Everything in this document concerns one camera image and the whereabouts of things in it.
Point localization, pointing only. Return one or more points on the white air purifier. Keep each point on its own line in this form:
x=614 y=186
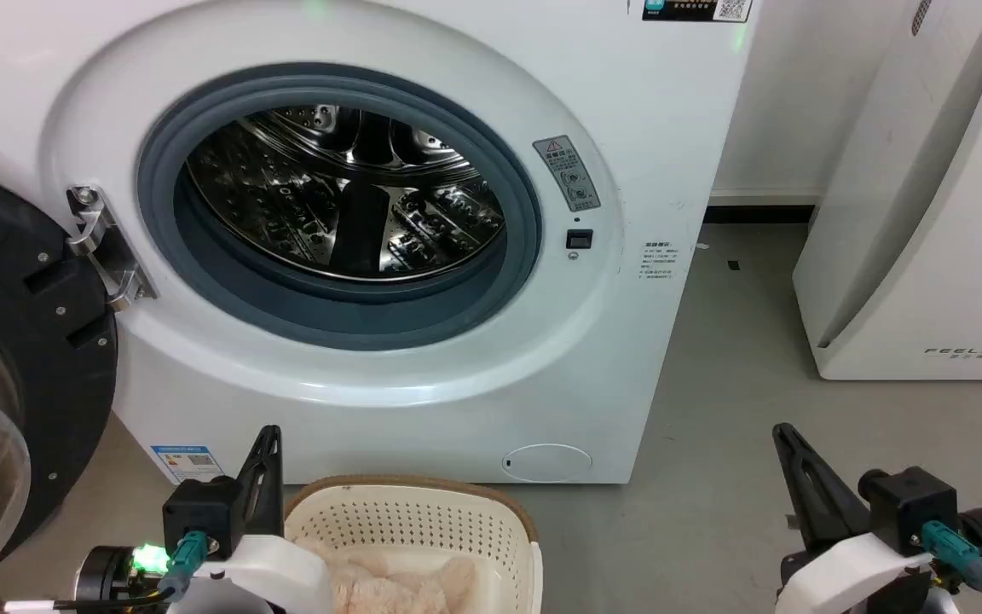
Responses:
x=926 y=213

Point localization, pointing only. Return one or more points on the dark QR code sticker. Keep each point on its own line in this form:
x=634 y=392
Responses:
x=687 y=8

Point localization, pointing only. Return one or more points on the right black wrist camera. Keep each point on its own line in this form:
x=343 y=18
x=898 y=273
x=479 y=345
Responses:
x=909 y=499

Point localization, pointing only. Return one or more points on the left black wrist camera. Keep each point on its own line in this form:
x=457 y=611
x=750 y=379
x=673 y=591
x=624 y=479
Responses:
x=201 y=512

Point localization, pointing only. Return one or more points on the black round washer door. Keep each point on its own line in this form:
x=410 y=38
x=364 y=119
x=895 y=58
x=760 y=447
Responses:
x=39 y=341

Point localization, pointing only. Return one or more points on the cream perforated laundry basket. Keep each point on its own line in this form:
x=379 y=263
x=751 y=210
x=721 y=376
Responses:
x=406 y=516

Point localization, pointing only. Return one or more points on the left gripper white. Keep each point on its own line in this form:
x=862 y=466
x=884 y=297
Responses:
x=274 y=576

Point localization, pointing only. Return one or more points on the blue energy label sticker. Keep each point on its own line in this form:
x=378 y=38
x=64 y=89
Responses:
x=188 y=463

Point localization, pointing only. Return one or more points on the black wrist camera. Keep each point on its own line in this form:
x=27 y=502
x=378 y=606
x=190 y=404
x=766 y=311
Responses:
x=201 y=512
x=909 y=499

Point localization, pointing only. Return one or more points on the grey rubber door gasket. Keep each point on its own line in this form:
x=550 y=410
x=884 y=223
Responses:
x=329 y=322

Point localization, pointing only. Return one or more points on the black door latch socket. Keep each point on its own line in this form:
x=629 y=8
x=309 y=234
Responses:
x=579 y=239

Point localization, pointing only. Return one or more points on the metal door hinge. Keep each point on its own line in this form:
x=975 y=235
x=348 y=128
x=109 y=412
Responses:
x=97 y=243

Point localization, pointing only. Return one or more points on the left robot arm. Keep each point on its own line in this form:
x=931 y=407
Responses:
x=107 y=576

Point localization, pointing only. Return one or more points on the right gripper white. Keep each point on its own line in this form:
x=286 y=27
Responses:
x=857 y=571

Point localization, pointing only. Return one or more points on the white front-load washing machine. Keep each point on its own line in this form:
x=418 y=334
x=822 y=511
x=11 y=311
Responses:
x=644 y=128

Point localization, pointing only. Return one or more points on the beige fluffy cloth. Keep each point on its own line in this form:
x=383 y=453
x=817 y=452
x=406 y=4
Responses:
x=389 y=588

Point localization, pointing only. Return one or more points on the grey warning sticker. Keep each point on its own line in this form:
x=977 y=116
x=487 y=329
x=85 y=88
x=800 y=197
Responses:
x=568 y=175

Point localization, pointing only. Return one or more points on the stainless steel washing machine drum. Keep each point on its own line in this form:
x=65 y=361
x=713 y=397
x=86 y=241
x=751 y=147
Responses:
x=286 y=196

